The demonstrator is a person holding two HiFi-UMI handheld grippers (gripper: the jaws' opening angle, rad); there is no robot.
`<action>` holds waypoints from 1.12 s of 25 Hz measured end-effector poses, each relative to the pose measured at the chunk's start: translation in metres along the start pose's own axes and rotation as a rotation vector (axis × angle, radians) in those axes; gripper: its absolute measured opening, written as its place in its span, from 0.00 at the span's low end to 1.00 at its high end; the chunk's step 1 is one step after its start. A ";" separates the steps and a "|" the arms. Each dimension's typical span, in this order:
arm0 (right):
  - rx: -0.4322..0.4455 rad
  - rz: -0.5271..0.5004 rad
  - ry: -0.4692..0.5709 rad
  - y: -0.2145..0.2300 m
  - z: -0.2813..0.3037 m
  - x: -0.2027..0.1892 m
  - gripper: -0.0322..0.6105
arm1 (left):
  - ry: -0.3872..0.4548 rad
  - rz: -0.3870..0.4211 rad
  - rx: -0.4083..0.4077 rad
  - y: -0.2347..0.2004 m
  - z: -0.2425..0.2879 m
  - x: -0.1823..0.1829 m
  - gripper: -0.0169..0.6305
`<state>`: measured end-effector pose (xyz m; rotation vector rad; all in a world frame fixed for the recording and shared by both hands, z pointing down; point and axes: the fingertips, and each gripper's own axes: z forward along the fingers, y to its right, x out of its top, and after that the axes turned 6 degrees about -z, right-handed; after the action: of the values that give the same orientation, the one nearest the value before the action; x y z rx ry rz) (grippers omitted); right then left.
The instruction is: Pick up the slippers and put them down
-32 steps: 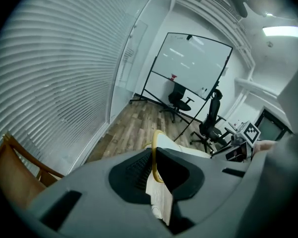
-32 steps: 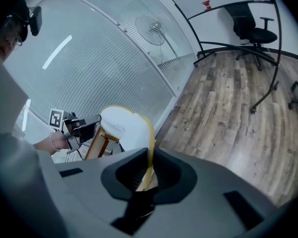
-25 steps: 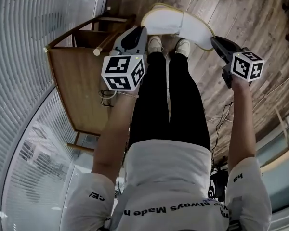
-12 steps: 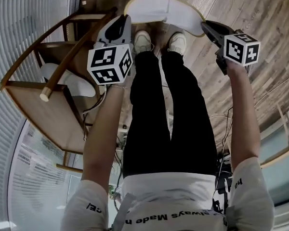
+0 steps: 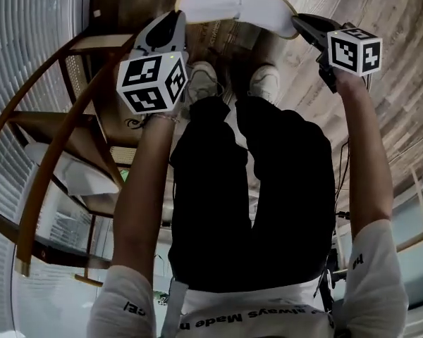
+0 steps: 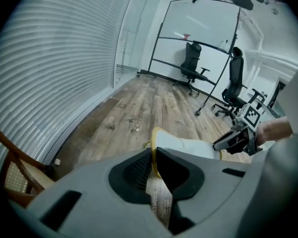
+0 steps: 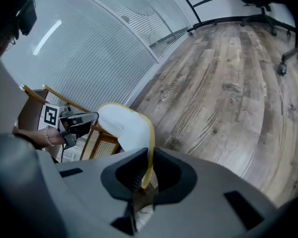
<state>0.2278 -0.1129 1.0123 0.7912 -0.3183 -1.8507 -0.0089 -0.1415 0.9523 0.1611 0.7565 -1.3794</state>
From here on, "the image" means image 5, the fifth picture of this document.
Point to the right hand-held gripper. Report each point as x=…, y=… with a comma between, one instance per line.
x=352, y=51

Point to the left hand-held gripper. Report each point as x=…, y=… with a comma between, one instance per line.
x=144, y=83

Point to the white slipper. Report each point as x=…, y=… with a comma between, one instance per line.
x=232, y=2

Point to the person's right forearm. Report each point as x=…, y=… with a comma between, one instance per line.
x=363, y=153

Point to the person's left forearm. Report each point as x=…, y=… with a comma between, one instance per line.
x=141, y=195

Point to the person's left white shoe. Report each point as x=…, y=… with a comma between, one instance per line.
x=202, y=79

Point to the person's white shoe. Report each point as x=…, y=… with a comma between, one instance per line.
x=202, y=79
x=266, y=81

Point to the person's right white shoe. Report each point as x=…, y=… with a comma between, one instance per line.
x=266, y=81

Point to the green plastic item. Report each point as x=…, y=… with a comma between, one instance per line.
x=124, y=175

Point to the glass partition with blinds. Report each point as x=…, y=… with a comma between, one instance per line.
x=21, y=83

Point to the person's black trousers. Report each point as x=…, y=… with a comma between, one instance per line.
x=250, y=188

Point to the person's white t-shirt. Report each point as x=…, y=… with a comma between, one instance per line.
x=250, y=315

